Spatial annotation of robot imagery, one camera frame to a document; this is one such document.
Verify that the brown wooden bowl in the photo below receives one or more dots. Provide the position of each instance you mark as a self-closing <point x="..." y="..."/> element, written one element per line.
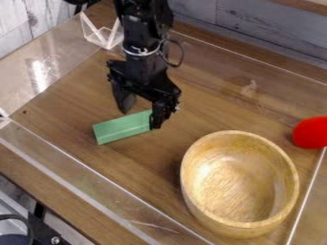
<point x="239" y="183"/>

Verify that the clear acrylic corner bracket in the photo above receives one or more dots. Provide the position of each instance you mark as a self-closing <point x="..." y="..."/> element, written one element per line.
<point x="104" y="37"/>

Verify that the black device with cable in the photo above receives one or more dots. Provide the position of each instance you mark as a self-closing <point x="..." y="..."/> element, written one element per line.
<point x="39" y="233"/>

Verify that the red fuzzy ball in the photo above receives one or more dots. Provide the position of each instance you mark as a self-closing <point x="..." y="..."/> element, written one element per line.
<point x="310" y="133"/>

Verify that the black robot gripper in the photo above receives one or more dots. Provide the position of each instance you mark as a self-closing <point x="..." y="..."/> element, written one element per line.
<point x="142" y="77"/>

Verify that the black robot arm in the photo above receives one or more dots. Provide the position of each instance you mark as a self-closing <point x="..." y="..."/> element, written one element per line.
<point x="147" y="20"/>

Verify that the green rectangular block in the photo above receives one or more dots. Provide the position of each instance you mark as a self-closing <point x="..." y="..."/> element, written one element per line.
<point x="122" y="128"/>

